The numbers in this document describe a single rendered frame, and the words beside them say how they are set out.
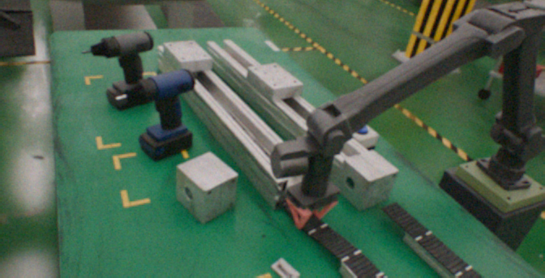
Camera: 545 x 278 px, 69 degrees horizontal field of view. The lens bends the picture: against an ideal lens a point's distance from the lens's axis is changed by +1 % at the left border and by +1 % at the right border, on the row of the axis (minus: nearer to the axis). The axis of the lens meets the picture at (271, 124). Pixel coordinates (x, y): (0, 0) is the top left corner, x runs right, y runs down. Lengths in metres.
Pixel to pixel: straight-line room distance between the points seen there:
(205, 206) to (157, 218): 0.11
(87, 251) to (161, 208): 0.17
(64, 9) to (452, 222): 2.21
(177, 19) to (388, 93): 2.04
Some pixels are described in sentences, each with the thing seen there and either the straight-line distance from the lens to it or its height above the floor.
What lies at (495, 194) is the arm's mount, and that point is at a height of 0.81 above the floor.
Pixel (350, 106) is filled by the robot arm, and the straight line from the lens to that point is 0.76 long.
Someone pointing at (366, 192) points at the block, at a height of 0.84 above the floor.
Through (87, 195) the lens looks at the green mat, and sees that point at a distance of 0.98.
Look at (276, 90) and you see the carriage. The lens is 1.17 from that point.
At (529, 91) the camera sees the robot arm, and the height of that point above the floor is 1.10.
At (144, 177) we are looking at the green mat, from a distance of 1.01.
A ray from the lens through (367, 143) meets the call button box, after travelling 1.17.
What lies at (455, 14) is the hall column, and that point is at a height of 0.57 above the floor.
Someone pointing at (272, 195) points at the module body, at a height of 0.81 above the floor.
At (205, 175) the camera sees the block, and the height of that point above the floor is 0.87.
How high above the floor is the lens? 1.43
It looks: 32 degrees down
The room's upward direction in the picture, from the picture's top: 9 degrees clockwise
